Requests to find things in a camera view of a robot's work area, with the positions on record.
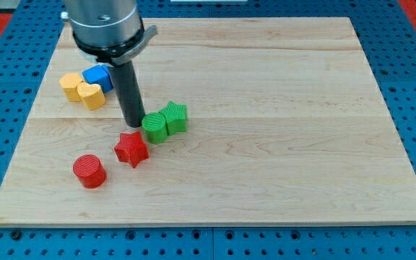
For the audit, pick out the red star block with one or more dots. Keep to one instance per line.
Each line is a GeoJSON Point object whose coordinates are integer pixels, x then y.
{"type": "Point", "coordinates": [131, 149]}

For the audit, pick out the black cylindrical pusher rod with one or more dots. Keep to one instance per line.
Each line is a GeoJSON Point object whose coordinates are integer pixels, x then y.
{"type": "Point", "coordinates": [125, 84]}

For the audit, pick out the green cylinder block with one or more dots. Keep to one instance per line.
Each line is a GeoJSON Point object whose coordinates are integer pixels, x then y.
{"type": "Point", "coordinates": [155, 128]}

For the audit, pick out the green star block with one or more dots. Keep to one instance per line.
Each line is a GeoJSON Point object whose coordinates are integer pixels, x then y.
{"type": "Point", "coordinates": [176, 117]}

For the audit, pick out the wooden board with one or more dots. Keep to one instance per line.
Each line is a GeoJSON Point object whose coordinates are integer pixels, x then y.
{"type": "Point", "coordinates": [286, 127]}

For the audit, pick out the yellow hexagon block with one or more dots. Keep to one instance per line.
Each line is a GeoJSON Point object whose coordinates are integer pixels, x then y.
{"type": "Point", "coordinates": [69, 84]}

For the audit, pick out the yellow heart block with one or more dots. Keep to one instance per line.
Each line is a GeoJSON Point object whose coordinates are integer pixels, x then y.
{"type": "Point", "coordinates": [91, 95]}

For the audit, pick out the red cylinder block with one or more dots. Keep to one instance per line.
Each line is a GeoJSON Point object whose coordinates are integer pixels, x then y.
{"type": "Point", "coordinates": [89, 171]}

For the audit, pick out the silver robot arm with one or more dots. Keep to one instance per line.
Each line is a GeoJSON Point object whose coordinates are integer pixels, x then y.
{"type": "Point", "coordinates": [110, 31]}

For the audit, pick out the blue cube block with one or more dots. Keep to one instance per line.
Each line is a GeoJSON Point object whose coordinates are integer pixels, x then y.
{"type": "Point", "coordinates": [100, 75]}

